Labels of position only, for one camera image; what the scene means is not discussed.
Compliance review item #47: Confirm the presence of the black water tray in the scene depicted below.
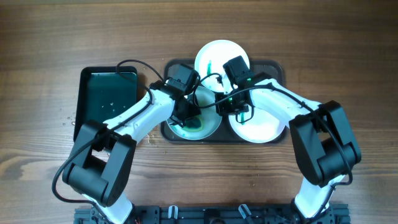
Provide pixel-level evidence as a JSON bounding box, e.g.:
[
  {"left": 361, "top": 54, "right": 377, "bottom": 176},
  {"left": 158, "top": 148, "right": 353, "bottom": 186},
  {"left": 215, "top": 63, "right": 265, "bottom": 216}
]
[{"left": 73, "top": 66, "right": 137, "bottom": 138}]

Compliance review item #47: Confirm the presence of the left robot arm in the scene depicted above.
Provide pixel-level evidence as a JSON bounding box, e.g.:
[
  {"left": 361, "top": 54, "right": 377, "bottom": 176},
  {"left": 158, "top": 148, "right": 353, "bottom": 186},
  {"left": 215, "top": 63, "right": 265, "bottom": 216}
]
[{"left": 54, "top": 64, "right": 200, "bottom": 223}]

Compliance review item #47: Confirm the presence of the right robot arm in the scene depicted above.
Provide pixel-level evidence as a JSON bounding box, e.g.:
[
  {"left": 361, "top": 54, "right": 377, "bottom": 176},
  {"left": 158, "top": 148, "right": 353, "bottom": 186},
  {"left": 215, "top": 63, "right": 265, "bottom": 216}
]
[{"left": 216, "top": 56, "right": 361, "bottom": 223}]

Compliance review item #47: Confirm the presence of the left black cable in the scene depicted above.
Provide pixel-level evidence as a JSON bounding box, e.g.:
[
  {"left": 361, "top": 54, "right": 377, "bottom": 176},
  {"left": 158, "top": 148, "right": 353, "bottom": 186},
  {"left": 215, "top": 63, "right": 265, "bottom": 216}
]
[{"left": 51, "top": 58, "right": 165, "bottom": 206}]

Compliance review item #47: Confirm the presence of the white plate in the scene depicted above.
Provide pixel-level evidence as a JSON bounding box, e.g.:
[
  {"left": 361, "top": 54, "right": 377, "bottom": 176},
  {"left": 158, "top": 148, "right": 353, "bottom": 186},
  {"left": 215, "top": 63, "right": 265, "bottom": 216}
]
[
  {"left": 167, "top": 86, "right": 222, "bottom": 141},
  {"left": 194, "top": 40, "right": 250, "bottom": 93},
  {"left": 228, "top": 106, "right": 285, "bottom": 143}
]

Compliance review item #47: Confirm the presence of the white plate top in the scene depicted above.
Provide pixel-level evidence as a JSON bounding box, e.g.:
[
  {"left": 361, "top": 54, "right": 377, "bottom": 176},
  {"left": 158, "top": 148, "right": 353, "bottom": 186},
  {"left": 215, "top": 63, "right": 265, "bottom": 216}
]
[{"left": 194, "top": 40, "right": 250, "bottom": 93}]

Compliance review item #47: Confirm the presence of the green yellow sponge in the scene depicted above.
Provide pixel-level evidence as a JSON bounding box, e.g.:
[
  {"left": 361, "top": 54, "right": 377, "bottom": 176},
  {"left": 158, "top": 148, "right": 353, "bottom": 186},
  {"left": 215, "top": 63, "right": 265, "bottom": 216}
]
[{"left": 182, "top": 115, "right": 204, "bottom": 133}]

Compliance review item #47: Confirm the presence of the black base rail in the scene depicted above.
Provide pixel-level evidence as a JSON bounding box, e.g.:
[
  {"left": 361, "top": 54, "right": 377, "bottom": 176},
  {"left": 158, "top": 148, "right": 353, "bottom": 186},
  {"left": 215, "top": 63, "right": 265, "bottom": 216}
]
[{"left": 73, "top": 204, "right": 351, "bottom": 224}]

